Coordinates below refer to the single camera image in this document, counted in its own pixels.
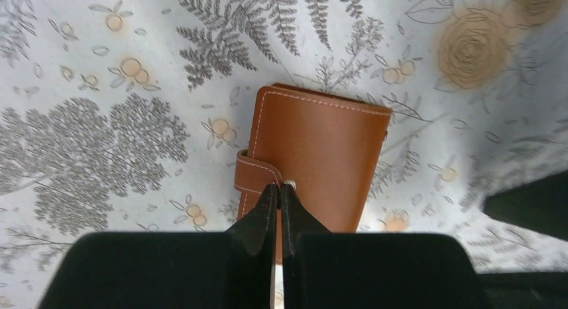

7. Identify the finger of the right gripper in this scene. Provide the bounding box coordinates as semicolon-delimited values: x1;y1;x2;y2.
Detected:
482;171;567;241

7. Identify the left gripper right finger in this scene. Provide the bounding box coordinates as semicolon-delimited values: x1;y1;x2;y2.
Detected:
280;184;488;308

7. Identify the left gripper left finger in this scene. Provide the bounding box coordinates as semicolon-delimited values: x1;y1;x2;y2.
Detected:
40;184;278;308

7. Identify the brown leather card holder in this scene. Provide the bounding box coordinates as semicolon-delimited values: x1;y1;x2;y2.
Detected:
234;83;392;233

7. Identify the floral table cloth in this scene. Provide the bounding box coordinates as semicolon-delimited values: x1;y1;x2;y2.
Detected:
1;0;567;308

